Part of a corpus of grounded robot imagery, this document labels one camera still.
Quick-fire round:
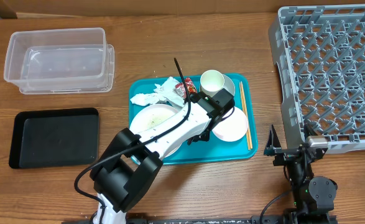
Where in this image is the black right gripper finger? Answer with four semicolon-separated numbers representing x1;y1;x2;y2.
303;123;318;137
265;124;281;150

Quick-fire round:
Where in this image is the red snack wrapper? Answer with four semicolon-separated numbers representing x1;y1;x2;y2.
175;77;197;99

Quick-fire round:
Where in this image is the large white tissue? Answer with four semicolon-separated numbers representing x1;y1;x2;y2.
154;77;185;108

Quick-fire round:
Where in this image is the large white plate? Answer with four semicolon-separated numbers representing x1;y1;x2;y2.
129;103;183;159

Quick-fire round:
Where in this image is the small white tissue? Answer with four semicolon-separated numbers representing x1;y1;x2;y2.
130;93;167;106

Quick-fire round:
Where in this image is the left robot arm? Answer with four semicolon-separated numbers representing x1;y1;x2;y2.
90;89;235;223

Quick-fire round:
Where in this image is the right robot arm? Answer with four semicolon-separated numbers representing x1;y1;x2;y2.
259;124;338;224

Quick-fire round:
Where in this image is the grey dishwasher rack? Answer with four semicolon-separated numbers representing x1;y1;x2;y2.
269;4;365;154

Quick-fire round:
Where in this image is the black waste tray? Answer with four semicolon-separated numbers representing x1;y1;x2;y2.
9;108;99;169

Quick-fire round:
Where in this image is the white paper cup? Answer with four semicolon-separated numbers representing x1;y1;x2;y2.
200;70;224;96

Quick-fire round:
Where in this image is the grey small bowl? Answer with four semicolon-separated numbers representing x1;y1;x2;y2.
223;74;236;96

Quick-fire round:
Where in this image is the wooden chopstick right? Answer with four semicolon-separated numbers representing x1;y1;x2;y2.
240;81;254;150

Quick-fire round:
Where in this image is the wooden chopstick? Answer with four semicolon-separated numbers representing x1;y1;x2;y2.
240;81;254;150
239;82;252;151

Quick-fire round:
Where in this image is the wooden chopstick left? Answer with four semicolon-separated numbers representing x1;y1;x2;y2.
239;82;252;151

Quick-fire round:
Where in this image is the teal plastic tray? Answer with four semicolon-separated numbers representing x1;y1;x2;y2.
129;73;258;165

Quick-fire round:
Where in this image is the clear plastic bin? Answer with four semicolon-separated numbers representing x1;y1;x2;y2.
4;27;115;95

